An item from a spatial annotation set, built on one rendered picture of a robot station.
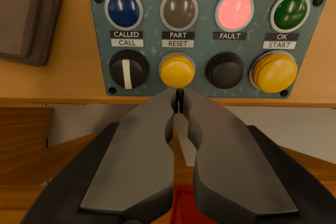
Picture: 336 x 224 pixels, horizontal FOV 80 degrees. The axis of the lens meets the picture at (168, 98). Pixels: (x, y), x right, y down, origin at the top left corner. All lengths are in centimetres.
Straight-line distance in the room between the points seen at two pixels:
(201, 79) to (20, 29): 14
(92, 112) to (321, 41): 105
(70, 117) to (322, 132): 133
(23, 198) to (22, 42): 30
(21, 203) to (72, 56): 29
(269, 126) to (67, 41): 110
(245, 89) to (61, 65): 16
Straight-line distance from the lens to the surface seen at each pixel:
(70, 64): 20
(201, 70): 15
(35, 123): 114
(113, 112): 112
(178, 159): 41
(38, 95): 21
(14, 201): 44
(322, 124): 135
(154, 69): 15
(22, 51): 19
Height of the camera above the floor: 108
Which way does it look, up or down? 87 degrees down
